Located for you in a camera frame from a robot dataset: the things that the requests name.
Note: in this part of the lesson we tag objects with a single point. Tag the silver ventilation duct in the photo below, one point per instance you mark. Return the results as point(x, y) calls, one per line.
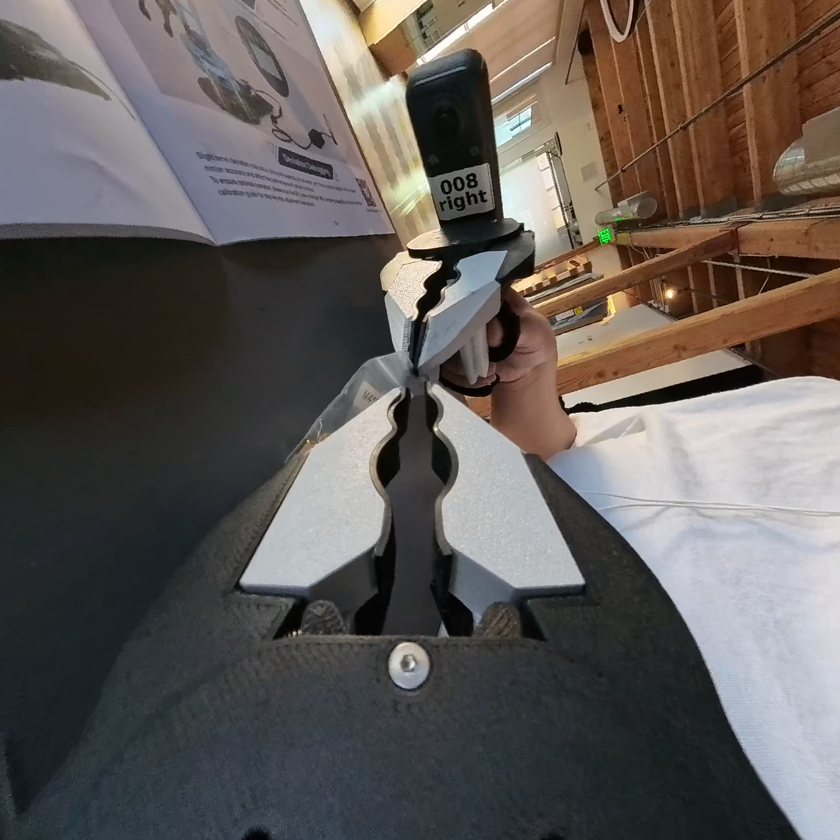
point(627, 210)
point(807, 164)

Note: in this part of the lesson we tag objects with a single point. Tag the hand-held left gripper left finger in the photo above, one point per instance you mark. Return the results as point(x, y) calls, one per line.
point(315, 525)

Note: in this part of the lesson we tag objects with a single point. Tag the person in white shirt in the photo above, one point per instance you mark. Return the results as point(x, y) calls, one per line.
point(722, 590)

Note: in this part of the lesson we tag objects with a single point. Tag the green exit sign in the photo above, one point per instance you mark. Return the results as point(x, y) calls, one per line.
point(606, 236)

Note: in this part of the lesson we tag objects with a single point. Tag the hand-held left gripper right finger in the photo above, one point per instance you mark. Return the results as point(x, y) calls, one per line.
point(512, 525)

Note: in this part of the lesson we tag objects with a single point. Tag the small clear screw pouch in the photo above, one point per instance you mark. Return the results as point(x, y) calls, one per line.
point(367, 394)

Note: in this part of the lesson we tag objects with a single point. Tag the printed instruction manual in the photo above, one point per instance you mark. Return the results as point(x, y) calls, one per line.
point(131, 144)

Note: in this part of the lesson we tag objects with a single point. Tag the person's right hand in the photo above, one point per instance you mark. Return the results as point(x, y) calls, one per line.
point(535, 361)

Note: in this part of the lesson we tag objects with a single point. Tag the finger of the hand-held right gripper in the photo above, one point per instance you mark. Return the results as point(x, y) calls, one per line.
point(466, 302)
point(407, 295)

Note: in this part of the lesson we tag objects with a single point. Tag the dark work desk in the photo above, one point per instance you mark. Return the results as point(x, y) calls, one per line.
point(164, 394)

